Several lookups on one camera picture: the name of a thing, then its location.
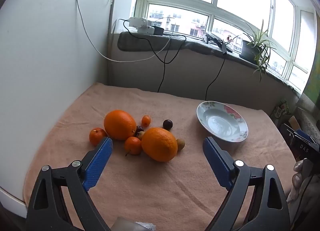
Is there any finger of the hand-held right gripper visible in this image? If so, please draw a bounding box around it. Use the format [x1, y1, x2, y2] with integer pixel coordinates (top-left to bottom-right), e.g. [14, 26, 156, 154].
[279, 123, 316, 144]

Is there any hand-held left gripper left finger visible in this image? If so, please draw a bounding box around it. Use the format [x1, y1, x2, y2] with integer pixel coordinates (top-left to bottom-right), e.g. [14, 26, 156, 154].
[26, 136, 114, 231]

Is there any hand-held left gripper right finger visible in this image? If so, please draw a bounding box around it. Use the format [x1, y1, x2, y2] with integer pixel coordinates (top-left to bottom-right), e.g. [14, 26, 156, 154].
[202, 136, 292, 231]

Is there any small mandarin with stem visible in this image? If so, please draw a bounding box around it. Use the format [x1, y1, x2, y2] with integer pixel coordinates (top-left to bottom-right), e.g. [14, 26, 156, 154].
[124, 136, 142, 156]

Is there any white floral plate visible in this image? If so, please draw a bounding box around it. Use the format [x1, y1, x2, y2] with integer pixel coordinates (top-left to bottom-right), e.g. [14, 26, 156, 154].
[196, 101, 249, 143]

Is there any large orange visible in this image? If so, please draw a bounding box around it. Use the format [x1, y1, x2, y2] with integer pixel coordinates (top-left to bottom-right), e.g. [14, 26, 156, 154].
[104, 110, 137, 141]
[141, 127, 178, 163]

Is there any person's right hand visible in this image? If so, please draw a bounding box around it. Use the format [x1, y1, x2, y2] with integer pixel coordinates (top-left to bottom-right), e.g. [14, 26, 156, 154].
[286, 158, 313, 204]

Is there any cardboard box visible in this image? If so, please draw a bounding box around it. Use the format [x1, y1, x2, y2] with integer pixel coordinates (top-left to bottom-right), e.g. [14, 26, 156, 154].
[289, 115, 304, 131]

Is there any green snack packet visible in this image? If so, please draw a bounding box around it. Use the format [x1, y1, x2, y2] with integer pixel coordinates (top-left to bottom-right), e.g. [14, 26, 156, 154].
[275, 100, 290, 119]

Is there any peach towel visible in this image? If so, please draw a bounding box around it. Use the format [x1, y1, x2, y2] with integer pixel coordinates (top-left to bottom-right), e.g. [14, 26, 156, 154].
[22, 82, 297, 231]

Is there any potted spider plant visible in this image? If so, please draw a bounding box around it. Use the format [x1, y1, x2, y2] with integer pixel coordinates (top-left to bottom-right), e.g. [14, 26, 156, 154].
[231, 19, 278, 82]

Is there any white foam board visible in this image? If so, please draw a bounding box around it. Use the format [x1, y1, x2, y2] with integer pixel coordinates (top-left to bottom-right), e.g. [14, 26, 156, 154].
[0, 0, 112, 211]

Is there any grey folding stand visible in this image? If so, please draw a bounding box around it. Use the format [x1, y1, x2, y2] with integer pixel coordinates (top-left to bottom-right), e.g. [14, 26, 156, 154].
[205, 31, 234, 53]

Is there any grey windowsill cloth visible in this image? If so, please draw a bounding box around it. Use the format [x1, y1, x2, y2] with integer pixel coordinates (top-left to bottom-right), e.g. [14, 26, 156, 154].
[117, 31, 300, 92]

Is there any small white power adapter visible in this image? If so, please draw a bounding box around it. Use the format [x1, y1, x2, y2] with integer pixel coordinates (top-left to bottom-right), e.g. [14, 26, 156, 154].
[136, 27, 155, 35]

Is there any large white power adapter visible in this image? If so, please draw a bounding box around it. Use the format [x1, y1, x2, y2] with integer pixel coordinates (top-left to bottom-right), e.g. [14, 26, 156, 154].
[129, 17, 152, 28]

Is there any green wall poster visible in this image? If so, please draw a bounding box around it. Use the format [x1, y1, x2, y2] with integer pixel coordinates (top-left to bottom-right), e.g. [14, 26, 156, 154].
[304, 54, 320, 102]

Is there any black straight cable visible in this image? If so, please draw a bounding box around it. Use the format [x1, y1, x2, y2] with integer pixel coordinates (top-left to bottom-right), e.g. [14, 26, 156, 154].
[205, 51, 227, 99]

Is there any black looped cable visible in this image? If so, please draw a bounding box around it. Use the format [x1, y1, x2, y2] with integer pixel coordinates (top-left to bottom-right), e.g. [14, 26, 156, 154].
[123, 19, 187, 93]

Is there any white cable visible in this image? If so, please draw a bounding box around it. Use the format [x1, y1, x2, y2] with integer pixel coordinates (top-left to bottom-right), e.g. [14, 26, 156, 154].
[75, 0, 175, 62]

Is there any white window frame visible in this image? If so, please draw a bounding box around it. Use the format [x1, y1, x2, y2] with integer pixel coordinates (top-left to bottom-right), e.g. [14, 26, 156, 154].
[130, 0, 317, 94]

